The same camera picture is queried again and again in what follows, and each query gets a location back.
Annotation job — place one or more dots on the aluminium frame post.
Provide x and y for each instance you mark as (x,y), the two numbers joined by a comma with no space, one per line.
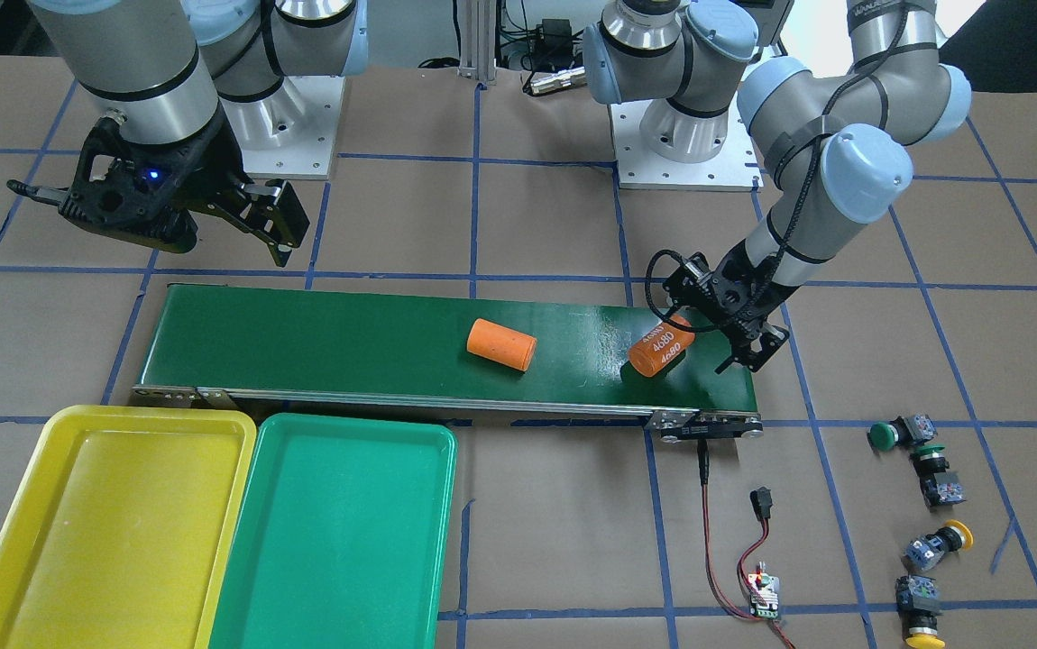
(477,37)

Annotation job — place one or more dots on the green conveyor belt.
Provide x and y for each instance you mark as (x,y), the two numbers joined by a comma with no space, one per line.
(227,345)

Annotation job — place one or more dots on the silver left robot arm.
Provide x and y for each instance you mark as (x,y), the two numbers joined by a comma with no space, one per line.
(835,147)

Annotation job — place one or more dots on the yellow plastic tray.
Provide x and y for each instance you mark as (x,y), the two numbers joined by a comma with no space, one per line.
(119,534)

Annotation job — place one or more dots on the green plastic tray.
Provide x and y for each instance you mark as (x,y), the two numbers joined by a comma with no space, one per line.
(341,538)

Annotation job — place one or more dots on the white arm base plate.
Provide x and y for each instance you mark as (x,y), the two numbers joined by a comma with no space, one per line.
(660,149)
(292,134)

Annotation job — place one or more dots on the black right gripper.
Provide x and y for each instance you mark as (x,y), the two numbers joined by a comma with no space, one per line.
(208,169)

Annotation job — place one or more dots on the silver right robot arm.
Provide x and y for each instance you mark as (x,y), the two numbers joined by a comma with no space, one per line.
(200,113)

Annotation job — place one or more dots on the yellow push button switch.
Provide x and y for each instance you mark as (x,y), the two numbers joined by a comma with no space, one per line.
(925,552)

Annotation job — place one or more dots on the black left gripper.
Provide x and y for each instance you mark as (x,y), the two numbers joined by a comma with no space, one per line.
(747,290)

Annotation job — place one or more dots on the small motor controller board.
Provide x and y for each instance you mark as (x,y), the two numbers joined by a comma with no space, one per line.
(764,595)

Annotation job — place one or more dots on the green push button switch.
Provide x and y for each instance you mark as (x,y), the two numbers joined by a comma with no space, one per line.
(905,431)

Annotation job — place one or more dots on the yellow mushroom push button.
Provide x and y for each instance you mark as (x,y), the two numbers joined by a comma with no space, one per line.
(918,602)

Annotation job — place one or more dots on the plain orange cylinder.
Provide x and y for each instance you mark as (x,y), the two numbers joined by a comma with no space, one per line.
(503,345)

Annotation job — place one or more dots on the black power adapter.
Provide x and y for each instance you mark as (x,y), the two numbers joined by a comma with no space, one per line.
(553,36)

